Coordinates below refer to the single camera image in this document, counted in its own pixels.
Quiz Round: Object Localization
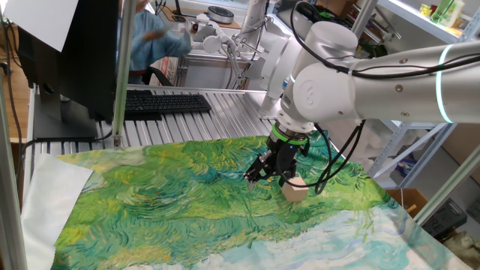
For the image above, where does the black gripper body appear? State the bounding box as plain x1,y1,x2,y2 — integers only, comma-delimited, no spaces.
265,130,311,179

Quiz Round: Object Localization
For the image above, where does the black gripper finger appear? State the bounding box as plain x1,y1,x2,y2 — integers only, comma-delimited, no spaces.
243,149,277,192
277,170,298,188

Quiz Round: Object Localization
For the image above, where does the small wooden cube block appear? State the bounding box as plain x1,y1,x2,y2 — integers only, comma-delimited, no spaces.
280,175,310,203

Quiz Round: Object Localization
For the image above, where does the blue-shirted person's bare hand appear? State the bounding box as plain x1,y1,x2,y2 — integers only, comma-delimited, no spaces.
143,28,166,41

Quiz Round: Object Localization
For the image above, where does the silver robot mounting plate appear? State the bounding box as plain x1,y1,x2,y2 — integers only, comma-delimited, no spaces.
243,91,286,121

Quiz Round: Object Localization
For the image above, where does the painted landscape print cloth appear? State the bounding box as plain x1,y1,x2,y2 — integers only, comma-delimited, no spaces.
20,130,464,270

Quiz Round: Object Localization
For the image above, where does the silver aluminium case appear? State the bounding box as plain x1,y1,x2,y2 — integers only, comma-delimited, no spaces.
175,50,263,90

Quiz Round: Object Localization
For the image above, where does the black computer keyboard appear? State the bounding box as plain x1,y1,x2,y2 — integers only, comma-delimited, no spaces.
123,89,213,122

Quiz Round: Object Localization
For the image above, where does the brown cardboard box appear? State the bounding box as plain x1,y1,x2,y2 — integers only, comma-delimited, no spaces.
385,187,429,218

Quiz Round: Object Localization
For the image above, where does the white red printed carton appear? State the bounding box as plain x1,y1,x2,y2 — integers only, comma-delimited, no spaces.
159,55,179,86

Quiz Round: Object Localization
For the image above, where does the black office chair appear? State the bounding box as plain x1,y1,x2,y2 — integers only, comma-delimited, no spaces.
141,65,173,87

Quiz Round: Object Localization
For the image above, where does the black bag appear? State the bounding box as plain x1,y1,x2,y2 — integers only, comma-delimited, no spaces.
292,0,338,29

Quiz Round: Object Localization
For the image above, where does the round black device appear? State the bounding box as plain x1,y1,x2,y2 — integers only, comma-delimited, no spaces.
207,5,236,25

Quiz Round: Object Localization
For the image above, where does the person in blue shirt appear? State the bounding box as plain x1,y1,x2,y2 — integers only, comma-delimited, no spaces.
118,0,193,86

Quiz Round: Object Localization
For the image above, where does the black plastic crate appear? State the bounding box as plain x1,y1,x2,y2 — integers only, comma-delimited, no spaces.
421,198,468,239

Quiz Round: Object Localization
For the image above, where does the wooden desk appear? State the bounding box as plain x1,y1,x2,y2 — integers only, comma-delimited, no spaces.
159,4,243,31

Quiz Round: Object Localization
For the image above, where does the white metal shelf rack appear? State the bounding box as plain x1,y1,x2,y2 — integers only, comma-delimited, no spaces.
350,0,480,188

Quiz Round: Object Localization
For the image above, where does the beige fabric bag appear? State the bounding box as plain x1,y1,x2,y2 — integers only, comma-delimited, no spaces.
444,230,480,269

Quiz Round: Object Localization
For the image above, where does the black computer monitor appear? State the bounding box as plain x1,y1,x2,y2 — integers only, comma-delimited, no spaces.
16,0,121,140

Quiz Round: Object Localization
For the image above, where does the green transparent container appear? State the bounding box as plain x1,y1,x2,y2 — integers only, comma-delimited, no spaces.
430,0,466,28

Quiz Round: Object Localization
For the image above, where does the white paper sheet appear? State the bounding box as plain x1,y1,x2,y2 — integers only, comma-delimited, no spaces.
2,0,80,53

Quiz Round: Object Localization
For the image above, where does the aluminium frame post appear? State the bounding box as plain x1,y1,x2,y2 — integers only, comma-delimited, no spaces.
414,145,480,226
111,0,137,148
0,74,29,270
351,0,380,38

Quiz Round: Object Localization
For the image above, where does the black monitor cable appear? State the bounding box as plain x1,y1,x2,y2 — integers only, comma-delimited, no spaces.
14,129,113,181

